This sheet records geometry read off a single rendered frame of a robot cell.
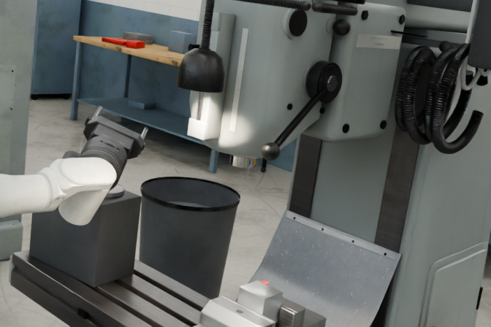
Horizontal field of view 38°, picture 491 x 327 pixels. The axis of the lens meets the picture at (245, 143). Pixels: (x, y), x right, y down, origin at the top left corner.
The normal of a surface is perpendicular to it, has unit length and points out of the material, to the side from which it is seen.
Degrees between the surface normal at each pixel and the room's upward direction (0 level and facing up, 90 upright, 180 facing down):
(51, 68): 90
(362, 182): 90
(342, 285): 63
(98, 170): 31
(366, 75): 90
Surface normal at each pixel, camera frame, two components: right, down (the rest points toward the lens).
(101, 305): 0.14, -0.97
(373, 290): -0.55, -0.39
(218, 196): -0.57, 0.04
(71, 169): 0.51, -0.71
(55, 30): 0.73, 0.24
